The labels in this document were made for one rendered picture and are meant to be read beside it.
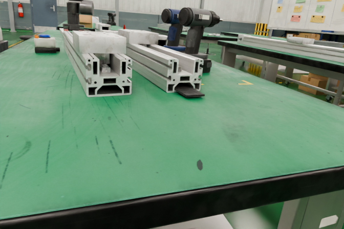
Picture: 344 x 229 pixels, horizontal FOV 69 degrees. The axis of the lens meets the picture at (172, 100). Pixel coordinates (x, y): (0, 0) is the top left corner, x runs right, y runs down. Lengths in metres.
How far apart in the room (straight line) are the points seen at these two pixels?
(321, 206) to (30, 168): 0.54
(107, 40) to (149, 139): 0.32
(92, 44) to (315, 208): 0.60
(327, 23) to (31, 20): 10.97
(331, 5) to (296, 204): 3.29
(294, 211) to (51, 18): 12.07
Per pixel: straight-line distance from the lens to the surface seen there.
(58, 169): 0.32
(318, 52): 2.09
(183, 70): 0.70
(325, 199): 0.64
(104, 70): 0.61
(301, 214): 0.61
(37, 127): 0.44
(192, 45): 0.88
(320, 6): 3.82
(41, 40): 1.19
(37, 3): 12.39
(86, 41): 0.62
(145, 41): 0.92
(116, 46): 0.63
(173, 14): 1.07
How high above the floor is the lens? 0.95
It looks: 18 degrees down
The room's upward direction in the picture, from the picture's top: 5 degrees clockwise
